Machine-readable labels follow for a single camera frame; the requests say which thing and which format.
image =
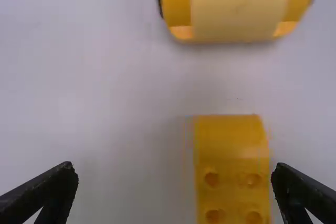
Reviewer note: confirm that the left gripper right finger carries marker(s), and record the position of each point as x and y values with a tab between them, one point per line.
304	197

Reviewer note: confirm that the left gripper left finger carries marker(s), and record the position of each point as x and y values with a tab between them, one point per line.
52	187

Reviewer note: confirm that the yellow toy car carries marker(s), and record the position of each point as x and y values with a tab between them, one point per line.
236	6

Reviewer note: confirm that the yellow toy brick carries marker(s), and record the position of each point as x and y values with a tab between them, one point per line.
231	155

